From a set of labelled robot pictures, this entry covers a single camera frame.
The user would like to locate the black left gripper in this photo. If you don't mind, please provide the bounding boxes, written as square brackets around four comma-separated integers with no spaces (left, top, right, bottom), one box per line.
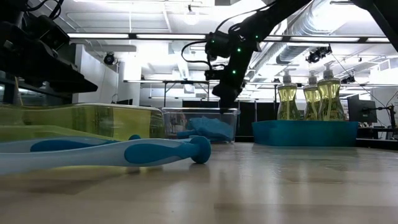
[0,29,100,94]

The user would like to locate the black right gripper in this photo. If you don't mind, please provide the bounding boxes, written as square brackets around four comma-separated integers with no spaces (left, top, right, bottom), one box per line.
[211,57,250,110]

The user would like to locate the clear green soap pump bottle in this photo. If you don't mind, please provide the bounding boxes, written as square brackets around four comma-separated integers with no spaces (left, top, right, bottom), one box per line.
[303,70,321,121]
[276,68,301,121]
[317,61,346,121]
[0,103,167,143]

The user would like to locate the blue dish brush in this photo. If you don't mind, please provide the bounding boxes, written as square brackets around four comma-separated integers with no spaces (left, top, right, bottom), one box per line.
[0,134,143,154]
[0,136,213,176]

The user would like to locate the black round spotlight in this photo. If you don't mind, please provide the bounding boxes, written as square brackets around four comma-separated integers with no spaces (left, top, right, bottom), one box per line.
[103,52,116,66]

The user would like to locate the clear plastic bin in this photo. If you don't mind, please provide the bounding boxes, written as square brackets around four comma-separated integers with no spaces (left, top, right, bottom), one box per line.
[161,107,241,144]

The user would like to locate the black high table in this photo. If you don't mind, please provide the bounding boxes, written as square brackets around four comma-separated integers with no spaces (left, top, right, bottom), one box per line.
[123,79,210,108]

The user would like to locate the teal plastic tray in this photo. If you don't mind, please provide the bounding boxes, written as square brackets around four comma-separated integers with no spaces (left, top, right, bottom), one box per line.
[251,119,359,147]

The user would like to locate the round pendant lamp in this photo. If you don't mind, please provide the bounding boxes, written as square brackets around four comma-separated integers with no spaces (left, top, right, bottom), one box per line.
[182,4,200,26]

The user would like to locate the black track spotlights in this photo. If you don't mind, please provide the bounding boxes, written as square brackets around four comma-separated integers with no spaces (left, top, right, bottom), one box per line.
[305,45,333,65]

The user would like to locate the small black spotlights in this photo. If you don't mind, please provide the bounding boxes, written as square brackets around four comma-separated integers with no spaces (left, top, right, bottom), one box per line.
[338,74,357,85]

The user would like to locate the black desk monitor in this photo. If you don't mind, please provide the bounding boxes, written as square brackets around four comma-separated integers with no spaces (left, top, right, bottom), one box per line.
[347,94,379,124]

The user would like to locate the black side desk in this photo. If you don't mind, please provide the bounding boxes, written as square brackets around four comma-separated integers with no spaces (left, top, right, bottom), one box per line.
[356,126,398,151]

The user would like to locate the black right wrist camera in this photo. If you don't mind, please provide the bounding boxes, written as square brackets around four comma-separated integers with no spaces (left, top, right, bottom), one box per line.
[204,68,226,82]

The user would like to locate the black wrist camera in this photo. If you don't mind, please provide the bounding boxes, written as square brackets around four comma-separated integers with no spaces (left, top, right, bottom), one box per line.
[204,68,226,82]
[32,14,71,52]

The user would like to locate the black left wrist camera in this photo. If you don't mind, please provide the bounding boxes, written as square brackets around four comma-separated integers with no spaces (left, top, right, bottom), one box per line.
[32,14,71,52]

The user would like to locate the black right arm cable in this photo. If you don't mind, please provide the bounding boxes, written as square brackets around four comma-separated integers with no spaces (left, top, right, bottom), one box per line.
[180,39,218,71]

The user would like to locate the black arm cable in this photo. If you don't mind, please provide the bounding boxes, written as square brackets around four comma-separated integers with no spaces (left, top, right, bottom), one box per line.
[27,0,65,20]
[180,39,218,71]

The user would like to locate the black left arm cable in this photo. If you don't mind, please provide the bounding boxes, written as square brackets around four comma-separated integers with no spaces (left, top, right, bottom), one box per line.
[27,0,65,20]

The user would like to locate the silver ventilation duct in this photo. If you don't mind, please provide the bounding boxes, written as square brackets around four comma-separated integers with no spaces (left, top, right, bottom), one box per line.
[253,0,355,65]

